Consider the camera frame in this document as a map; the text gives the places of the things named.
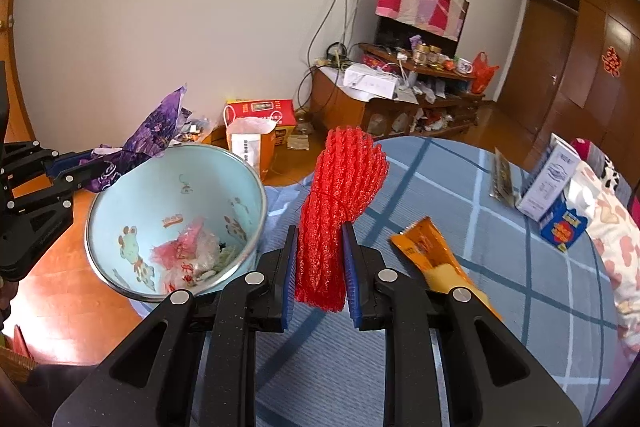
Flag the orange and yellow snack packet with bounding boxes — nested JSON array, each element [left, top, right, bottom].
[[390, 216, 503, 320]]

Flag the red and yellow cardboard box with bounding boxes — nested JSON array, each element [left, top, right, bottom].
[[223, 99, 297, 142]]

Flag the blue and white drink carton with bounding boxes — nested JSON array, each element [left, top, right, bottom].
[[540, 197, 591, 250]]

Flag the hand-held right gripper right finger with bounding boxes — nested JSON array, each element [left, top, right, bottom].
[[341, 222, 583, 427]]

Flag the black television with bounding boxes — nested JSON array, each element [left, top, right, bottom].
[[375, 14, 458, 58]]

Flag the pink floral quilt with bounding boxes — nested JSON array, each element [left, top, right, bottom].
[[570, 162, 640, 353]]

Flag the hanging cables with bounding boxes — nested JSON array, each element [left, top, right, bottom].
[[297, 0, 368, 112]]

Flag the light blue cartoon bin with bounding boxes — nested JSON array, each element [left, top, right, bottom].
[[86, 143, 268, 303]]

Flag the red paper-cut decoration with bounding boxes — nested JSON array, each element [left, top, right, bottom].
[[602, 47, 623, 75]]

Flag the purple foil wrapper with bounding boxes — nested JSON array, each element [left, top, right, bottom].
[[80, 84, 193, 192]]

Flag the blue checked blanket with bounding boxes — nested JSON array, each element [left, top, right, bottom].
[[127, 134, 621, 427]]

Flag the cow print pillow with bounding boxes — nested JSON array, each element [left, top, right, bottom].
[[570, 138, 640, 218]]

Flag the silver foil packet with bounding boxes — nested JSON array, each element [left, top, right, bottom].
[[487, 147, 521, 208]]

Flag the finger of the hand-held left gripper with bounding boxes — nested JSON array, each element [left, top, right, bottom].
[[5, 171, 92, 214], [0, 140, 97, 188]]

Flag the wooden door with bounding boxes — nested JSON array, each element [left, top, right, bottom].
[[500, 0, 581, 135]]

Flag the white flat box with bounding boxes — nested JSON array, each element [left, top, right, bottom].
[[343, 64, 401, 98]]

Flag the wooden wardrobe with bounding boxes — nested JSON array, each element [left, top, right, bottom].
[[515, 0, 640, 168]]

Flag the white and orange shopping bag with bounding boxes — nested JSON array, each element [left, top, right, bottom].
[[226, 117, 281, 180]]

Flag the wooden television cabinet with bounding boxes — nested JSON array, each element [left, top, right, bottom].
[[310, 44, 486, 138]]

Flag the red foam net sleeve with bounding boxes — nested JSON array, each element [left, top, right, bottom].
[[295, 127, 390, 313]]

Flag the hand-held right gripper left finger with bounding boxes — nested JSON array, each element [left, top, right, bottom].
[[52, 227, 300, 427]]

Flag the white milk carton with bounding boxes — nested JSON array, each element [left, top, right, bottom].
[[515, 142, 581, 222]]

